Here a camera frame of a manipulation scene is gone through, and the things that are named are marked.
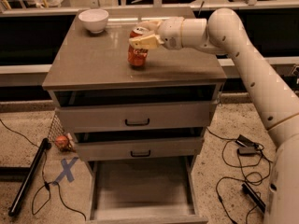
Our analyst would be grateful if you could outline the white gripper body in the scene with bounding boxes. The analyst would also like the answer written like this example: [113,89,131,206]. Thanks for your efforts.
[158,17,184,49]

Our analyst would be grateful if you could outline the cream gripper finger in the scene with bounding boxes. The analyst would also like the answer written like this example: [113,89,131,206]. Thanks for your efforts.
[129,31,164,49]
[139,20,162,32]

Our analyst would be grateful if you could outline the red coke can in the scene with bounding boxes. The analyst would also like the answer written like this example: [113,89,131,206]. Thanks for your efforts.
[127,26,148,67]

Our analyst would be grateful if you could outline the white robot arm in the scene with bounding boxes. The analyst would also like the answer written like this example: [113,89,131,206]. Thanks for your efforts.
[129,8,299,224]

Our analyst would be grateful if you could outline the top grey drawer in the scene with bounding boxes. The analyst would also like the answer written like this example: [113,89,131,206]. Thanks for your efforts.
[56,102,216,133]

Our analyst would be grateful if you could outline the grey drawer cabinet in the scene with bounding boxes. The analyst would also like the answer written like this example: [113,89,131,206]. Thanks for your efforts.
[42,6,228,224]

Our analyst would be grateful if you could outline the middle grey drawer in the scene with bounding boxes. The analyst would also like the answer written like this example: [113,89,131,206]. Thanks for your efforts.
[75,137,204,161]

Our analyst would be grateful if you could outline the bottom open grey drawer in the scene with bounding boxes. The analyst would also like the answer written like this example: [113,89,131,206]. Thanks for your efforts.
[86,157,208,224]

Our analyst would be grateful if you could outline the white ceramic bowl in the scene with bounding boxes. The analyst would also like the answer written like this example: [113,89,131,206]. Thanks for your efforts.
[78,8,109,34]

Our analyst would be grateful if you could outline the metal mesh panel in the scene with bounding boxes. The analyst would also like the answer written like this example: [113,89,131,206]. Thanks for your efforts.
[48,115,64,143]

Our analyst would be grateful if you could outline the red round object on floor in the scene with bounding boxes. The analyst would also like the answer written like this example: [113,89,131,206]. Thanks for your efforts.
[54,135,70,151]

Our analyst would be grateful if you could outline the black power adapter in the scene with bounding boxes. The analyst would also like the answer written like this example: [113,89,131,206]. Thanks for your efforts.
[235,134,258,156]

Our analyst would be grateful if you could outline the blue tape cross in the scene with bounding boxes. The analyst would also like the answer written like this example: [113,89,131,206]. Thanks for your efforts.
[53,157,78,186]

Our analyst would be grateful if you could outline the black tube on floor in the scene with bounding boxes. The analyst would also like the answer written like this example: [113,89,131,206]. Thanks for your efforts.
[8,138,51,217]

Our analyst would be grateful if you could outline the black bar right floor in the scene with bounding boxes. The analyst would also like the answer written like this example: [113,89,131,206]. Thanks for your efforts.
[242,182,265,213]

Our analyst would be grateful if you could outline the black cable right floor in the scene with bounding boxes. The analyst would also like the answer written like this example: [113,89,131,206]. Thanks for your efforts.
[206,126,275,224]

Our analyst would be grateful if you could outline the black cable floor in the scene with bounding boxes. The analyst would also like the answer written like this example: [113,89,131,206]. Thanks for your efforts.
[0,118,88,221]
[206,126,275,224]

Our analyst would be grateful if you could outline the black cable left floor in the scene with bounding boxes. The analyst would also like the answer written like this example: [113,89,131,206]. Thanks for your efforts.
[0,118,88,221]

